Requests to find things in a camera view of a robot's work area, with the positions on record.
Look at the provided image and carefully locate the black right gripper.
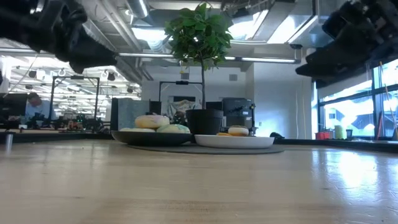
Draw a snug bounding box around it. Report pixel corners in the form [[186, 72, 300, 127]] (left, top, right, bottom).
[[295, 0, 398, 83]]

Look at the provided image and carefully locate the white round plate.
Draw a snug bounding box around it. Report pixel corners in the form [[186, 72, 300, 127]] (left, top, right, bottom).
[[194, 134, 275, 149]]

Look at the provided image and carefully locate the cluttered distant workbench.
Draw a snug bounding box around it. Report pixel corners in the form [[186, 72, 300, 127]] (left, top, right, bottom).
[[0, 113, 108, 131]]

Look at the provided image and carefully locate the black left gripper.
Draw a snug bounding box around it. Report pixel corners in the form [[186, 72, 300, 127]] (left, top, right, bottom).
[[0, 0, 118, 74]]

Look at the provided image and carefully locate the large pink glazed donut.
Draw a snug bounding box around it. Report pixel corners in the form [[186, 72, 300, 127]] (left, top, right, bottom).
[[134, 114, 171, 129]]

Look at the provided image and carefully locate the large mint green glazed donut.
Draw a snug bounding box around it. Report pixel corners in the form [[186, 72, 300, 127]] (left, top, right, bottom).
[[155, 124, 191, 134]]

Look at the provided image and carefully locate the silver ceiling air duct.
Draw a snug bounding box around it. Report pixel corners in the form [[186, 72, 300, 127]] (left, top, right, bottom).
[[82, 0, 155, 83]]

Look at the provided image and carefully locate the black round plate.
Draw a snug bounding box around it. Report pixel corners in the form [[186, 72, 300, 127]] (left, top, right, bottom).
[[110, 130, 193, 147]]

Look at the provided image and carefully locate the grey partition panel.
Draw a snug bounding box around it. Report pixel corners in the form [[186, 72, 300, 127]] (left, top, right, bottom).
[[110, 98, 162, 131]]

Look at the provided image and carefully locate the tall black frame rig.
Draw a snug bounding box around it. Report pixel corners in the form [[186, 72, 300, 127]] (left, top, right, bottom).
[[48, 75, 101, 128]]

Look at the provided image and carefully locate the person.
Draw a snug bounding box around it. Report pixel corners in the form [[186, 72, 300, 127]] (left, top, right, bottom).
[[24, 92, 58, 121]]

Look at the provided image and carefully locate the pale draped cloth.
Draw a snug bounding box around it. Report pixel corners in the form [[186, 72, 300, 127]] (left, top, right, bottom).
[[167, 99, 201, 127]]

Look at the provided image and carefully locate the green plant in black pot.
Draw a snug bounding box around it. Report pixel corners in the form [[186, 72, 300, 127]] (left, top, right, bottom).
[[164, 2, 234, 144]]

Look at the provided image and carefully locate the long ceiling light strip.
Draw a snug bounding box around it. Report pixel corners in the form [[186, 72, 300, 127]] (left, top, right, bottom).
[[0, 46, 297, 64]]

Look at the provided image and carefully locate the black frame with camera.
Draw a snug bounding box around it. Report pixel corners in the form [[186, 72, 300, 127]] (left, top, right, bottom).
[[159, 80, 205, 103]]

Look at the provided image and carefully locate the black computer monitor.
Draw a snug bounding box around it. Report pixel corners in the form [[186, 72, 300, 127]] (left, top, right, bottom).
[[0, 92, 28, 118]]

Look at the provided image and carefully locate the small plain chocolate donut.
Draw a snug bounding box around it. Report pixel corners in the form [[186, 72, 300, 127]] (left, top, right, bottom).
[[228, 125, 250, 137]]

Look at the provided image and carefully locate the black printer box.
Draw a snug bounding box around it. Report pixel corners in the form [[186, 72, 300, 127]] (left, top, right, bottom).
[[222, 98, 257, 136]]

